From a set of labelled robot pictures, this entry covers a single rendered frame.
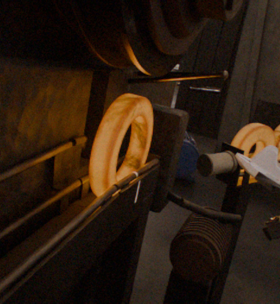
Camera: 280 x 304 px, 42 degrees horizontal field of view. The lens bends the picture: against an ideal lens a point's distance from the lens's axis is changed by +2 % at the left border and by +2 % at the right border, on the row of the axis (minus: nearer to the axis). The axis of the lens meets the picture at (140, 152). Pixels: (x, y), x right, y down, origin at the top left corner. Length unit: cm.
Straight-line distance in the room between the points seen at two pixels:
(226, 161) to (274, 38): 240
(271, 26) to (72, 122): 284
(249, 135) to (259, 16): 239
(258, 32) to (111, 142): 285
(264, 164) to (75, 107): 34
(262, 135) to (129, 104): 55
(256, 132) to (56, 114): 62
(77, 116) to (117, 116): 7
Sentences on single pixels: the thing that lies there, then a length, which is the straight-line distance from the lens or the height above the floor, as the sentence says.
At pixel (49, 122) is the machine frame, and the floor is 80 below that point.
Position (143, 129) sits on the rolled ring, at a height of 78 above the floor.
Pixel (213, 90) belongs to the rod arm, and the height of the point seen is 87.
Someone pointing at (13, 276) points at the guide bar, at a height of 69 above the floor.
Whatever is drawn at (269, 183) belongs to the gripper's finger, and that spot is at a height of 74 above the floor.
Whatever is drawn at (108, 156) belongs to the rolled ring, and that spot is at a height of 76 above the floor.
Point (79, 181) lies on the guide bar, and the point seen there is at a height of 70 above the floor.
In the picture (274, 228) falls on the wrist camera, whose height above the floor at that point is 66.
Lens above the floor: 92
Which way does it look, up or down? 16 degrees down
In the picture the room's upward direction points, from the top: 11 degrees clockwise
